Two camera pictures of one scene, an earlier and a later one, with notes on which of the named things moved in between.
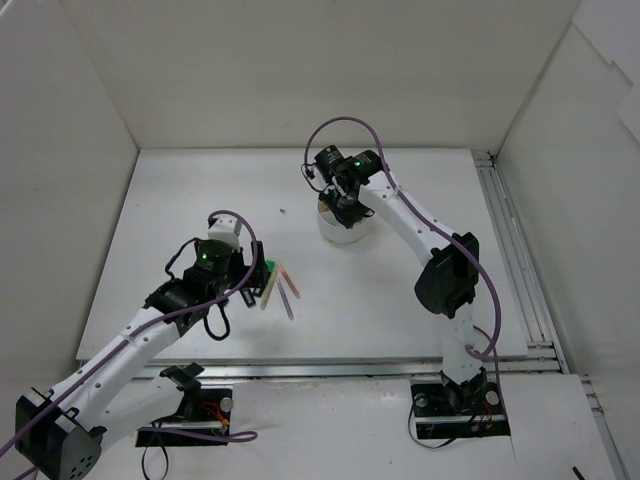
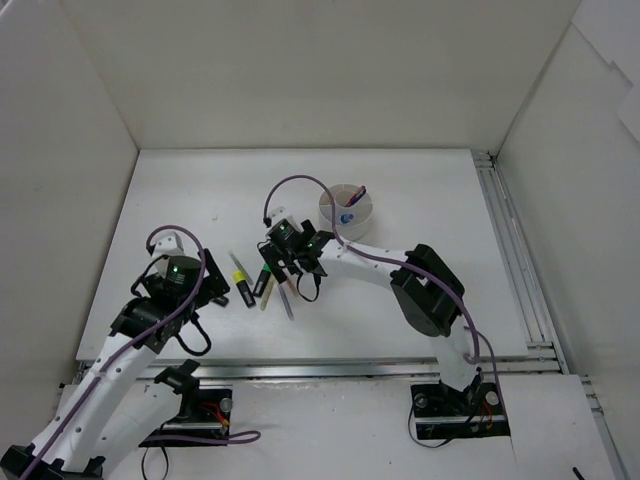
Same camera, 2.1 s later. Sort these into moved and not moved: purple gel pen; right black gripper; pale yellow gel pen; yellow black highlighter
Moved: right black gripper
Not moved: purple gel pen; pale yellow gel pen; yellow black highlighter
